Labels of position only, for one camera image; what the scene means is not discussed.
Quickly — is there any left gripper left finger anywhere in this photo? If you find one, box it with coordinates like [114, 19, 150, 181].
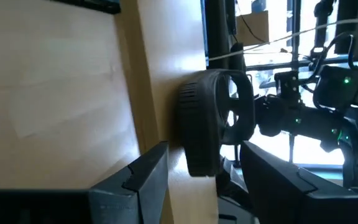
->
[88, 141, 170, 224]

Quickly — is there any black aluminium table frame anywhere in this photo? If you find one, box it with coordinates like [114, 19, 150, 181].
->
[50, 0, 121, 15]

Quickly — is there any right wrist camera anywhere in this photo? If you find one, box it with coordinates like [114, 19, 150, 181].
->
[273, 70, 301, 105]

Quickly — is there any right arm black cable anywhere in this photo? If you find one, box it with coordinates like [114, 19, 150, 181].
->
[311, 32, 356, 105]

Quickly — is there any black diagonal rig pole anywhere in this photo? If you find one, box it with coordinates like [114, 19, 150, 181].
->
[291, 0, 301, 74]

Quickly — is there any brown cardboard box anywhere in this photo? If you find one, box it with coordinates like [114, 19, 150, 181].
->
[236, 10, 270, 47]

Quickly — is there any white cable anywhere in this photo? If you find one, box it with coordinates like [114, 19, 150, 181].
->
[208, 17, 358, 62]

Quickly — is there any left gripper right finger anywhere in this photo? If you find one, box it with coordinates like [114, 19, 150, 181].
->
[240, 141, 358, 224]

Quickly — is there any black rubber slide sandal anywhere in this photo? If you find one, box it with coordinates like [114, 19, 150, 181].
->
[175, 68, 257, 178]

